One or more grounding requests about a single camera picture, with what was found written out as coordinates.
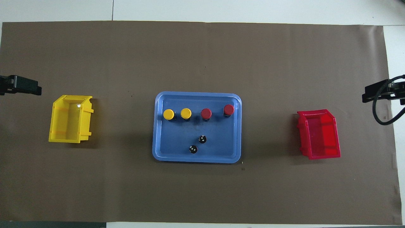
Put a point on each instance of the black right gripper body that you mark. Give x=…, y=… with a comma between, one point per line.
x=398, y=90

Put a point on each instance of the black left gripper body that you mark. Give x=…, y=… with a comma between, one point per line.
x=7, y=85

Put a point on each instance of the yellow push button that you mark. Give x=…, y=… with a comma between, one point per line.
x=186, y=113
x=169, y=114

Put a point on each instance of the red push button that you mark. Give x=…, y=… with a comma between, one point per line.
x=228, y=109
x=206, y=113

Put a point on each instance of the yellow plastic bin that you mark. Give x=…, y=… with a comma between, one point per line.
x=68, y=120

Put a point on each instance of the red plastic bin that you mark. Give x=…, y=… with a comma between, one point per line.
x=319, y=136

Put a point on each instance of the blue plastic tray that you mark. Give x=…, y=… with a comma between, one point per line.
x=177, y=139

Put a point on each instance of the black cylinder capacitor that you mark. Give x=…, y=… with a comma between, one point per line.
x=193, y=149
x=202, y=139

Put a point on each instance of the brown table mat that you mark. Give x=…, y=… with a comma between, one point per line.
x=202, y=57

